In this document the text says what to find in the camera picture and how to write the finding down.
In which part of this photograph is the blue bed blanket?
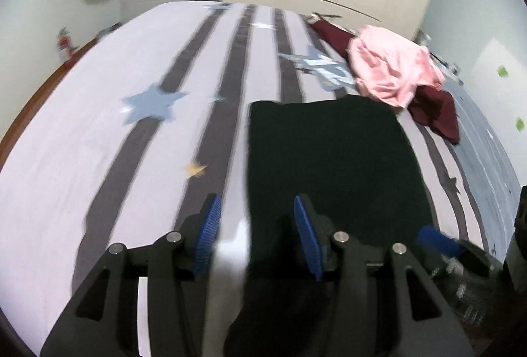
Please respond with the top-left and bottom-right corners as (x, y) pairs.
(444, 78), (521, 261)

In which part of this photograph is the dark red garment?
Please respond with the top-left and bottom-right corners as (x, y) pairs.
(307, 13), (460, 144)

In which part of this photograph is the striped star bed sheet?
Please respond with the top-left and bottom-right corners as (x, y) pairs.
(1, 2), (489, 356)

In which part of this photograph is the pink garment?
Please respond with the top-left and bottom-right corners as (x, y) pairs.
(347, 26), (445, 109)

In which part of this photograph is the red fire extinguisher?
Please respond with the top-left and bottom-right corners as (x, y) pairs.
(57, 27), (78, 62)

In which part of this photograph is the black t-shirt with print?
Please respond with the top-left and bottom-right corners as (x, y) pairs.
(223, 95), (432, 356)

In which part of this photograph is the white board with green apples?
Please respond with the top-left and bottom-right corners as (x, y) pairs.
(464, 38), (526, 185)

